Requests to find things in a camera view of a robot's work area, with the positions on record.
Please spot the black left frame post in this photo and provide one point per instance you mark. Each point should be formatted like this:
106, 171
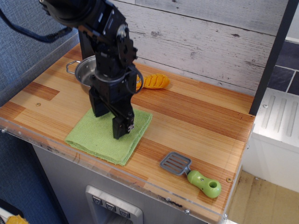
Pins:
88, 45

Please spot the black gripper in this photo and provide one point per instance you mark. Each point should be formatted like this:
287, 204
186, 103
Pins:
114, 95

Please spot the stainless steel pot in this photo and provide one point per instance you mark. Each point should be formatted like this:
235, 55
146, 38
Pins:
83, 71

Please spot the green cloth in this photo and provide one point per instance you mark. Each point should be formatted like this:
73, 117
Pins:
95, 136

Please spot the yellow object bottom left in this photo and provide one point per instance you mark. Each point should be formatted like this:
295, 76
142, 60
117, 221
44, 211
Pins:
16, 220

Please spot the white grooved cabinet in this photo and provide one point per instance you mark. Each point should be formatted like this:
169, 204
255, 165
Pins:
273, 149

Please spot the grey spatula green handle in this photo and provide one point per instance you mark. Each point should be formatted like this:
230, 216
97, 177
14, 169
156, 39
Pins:
178, 164

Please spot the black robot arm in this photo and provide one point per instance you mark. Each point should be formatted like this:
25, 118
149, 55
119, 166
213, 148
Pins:
102, 21

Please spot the black frame post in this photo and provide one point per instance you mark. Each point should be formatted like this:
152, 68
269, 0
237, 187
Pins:
273, 57
88, 45

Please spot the silver dispenser button panel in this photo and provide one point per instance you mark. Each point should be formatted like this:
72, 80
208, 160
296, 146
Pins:
108, 209

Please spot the black right frame post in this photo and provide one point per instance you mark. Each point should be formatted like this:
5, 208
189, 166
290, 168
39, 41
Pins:
273, 57

